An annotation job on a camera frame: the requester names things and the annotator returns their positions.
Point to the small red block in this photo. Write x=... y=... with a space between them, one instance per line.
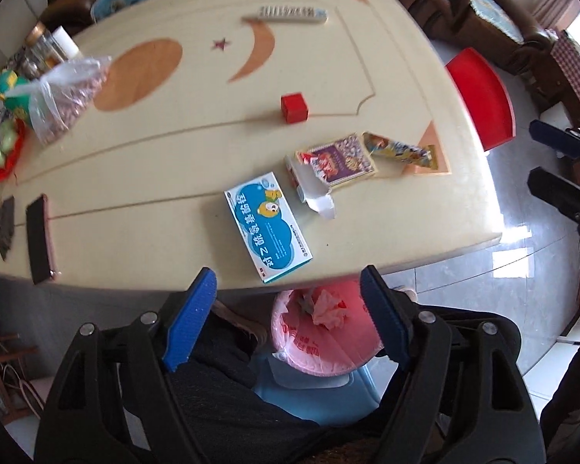
x=294 y=108

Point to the red fruit tray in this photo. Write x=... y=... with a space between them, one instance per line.
x=13 y=133

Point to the dark grey cloth piece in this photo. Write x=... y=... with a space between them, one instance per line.
x=6 y=226

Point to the brown leather armchair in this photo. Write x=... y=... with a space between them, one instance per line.
x=454 y=22

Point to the red plastic chair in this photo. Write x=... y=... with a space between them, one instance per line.
x=485 y=96

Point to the teal armchair seat cover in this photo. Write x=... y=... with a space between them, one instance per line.
x=490 y=12

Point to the white remote control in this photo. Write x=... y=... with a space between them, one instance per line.
x=288 y=13

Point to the blue cartoon medicine box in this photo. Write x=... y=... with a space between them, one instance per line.
x=268 y=227

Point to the clear bag of peanuts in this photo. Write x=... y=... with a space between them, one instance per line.
x=60 y=96

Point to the checkered cloth side table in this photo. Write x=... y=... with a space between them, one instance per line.
x=566 y=55

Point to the blue plastic stool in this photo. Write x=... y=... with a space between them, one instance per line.
x=328 y=401

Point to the green yellow bottle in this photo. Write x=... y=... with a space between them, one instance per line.
x=18 y=106

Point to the yellow snack wrapper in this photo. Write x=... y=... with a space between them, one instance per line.
x=423 y=157

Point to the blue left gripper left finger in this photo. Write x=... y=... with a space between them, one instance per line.
x=183 y=316

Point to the pink lined trash bin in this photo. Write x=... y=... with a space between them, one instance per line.
x=324 y=331

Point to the glass jar gold lid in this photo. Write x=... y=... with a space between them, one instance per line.
x=40 y=42

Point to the pink smartphone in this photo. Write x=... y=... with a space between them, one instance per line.
x=39 y=242

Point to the purple card box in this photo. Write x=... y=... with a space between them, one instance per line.
x=339 y=162

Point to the cream dining table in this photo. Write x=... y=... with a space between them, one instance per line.
x=136 y=188

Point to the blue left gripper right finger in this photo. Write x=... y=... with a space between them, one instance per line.
x=389 y=312

